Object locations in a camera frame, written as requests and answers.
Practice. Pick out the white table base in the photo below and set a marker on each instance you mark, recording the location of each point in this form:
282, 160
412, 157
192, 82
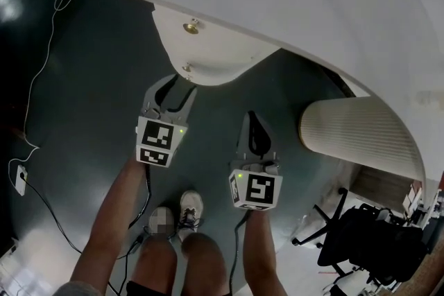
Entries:
222, 41

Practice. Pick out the person's right shoe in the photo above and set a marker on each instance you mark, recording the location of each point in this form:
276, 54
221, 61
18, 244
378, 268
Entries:
190, 208

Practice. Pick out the person's gray shirt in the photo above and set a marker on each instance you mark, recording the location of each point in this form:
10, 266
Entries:
76, 289

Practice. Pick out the person's black shorts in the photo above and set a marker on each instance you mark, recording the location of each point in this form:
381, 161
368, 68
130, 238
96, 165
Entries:
138, 289

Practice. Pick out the person's left shoe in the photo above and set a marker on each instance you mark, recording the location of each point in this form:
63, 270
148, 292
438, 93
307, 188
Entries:
161, 220

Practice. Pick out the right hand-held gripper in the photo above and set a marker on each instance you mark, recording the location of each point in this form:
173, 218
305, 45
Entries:
258, 189

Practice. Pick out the person's right leg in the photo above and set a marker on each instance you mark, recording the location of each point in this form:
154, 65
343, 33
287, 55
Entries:
204, 263

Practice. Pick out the person's left leg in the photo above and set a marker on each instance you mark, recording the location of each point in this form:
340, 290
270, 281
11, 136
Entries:
156, 263

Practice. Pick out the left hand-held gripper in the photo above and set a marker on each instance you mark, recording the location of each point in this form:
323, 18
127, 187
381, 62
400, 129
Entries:
157, 140

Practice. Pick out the white power socket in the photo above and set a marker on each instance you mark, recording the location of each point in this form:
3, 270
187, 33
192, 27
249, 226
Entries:
21, 180

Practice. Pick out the person's leg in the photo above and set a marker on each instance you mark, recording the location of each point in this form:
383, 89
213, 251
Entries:
204, 263
156, 263

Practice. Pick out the person's left forearm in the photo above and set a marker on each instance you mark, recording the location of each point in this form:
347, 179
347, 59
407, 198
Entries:
107, 225

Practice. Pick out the white ribbed cylinder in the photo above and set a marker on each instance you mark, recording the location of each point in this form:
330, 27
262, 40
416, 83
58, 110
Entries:
360, 131

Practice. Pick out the person's right forearm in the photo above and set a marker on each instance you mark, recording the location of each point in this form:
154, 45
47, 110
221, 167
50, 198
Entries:
260, 253

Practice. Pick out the small shiny metal part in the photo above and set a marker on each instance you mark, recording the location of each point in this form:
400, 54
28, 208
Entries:
191, 26

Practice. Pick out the black office chair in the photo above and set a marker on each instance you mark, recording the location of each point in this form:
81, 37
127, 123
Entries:
381, 246

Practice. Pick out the person's shoe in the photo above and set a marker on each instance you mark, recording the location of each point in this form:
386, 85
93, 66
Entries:
161, 220
190, 208

